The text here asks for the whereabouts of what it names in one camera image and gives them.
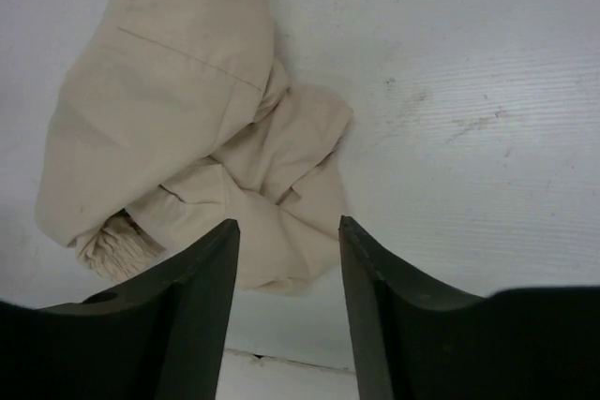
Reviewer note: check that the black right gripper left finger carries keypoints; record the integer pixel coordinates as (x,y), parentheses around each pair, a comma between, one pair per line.
(159,335)

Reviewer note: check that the beige trousers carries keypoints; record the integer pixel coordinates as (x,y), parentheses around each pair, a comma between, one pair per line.
(176,116)

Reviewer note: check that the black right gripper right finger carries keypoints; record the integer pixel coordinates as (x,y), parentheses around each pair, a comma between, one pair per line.
(415,337)

